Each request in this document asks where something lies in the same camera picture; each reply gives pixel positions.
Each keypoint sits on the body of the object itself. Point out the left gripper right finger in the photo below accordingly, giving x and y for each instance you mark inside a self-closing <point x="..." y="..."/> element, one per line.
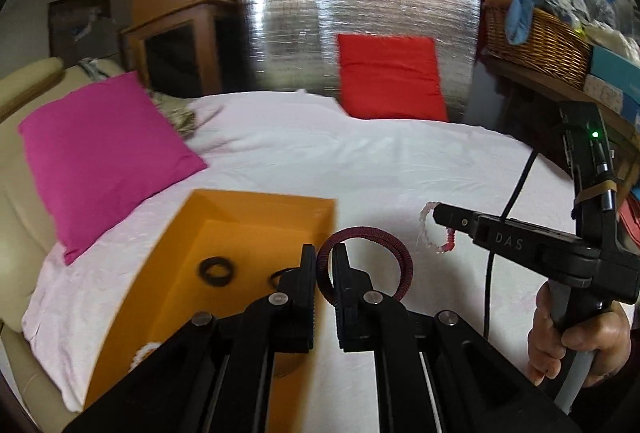
<point x="366" y="319"/>

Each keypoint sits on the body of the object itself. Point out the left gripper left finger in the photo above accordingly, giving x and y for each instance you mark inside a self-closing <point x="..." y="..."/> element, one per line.
<point x="284" y="320"/>

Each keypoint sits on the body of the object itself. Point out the maroon bangle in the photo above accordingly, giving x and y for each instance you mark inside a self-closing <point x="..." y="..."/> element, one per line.
<point x="372" y="234"/>

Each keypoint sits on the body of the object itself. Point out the dark fuzzy scrunchie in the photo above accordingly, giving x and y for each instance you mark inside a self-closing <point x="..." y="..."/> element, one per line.
<point x="216" y="271"/>

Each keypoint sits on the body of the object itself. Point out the right hand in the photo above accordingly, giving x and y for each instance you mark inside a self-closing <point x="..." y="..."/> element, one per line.
<point x="607" y="336"/>

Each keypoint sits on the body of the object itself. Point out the orange open box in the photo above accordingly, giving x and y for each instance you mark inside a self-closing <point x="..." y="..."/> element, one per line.
<point x="259" y="233"/>

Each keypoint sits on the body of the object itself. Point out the teal box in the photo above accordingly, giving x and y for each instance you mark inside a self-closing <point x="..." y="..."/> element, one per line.
<point x="614" y="82"/>

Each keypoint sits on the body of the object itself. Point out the wicker basket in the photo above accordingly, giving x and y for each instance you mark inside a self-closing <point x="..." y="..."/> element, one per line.
<point x="552" y="47"/>

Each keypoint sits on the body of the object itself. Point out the patterned grey cloth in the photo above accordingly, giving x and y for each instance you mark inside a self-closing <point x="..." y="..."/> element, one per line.
<point x="180" y="115"/>

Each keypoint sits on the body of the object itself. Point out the red pillow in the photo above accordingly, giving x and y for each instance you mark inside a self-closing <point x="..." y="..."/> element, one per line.
<point x="390" y="77"/>

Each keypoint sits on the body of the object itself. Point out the magenta pillow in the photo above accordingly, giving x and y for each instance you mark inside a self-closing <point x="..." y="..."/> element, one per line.
<point x="98" y="153"/>

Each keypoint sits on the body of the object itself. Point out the beige sofa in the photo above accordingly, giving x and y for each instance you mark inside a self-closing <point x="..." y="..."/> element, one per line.
<point x="27" y="236"/>

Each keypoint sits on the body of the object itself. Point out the blue cloth in basket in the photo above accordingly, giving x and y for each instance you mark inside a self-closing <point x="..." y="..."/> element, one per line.
<point x="519" y="18"/>

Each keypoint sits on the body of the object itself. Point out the wooden cabinet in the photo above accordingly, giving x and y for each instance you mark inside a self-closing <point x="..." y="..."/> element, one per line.
<point x="175" y="13"/>

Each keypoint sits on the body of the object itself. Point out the silver foil insulation panel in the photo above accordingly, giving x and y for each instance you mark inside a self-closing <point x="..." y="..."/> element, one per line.
<point x="292" y="44"/>

